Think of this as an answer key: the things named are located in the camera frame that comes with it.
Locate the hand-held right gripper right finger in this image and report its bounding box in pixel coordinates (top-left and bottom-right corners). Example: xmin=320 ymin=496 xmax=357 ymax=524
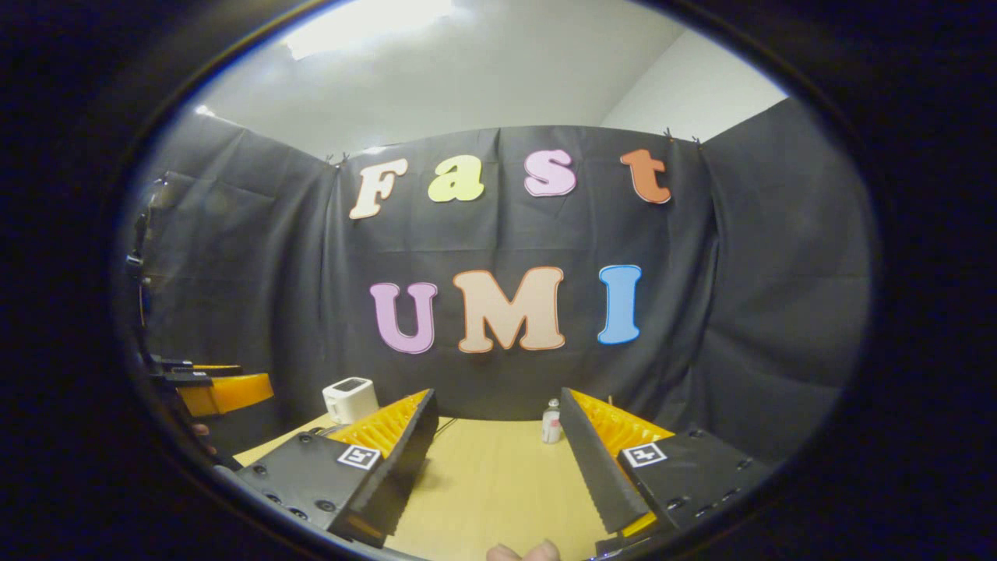
xmin=558 ymin=387 xmax=772 ymax=556

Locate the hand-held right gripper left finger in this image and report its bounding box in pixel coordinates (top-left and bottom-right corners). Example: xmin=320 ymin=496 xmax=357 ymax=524
xmin=234 ymin=388 xmax=439 ymax=549

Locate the white boxy appliance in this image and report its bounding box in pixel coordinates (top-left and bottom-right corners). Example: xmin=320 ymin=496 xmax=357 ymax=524
xmin=322 ymin=377 xmax=380 ymax=425

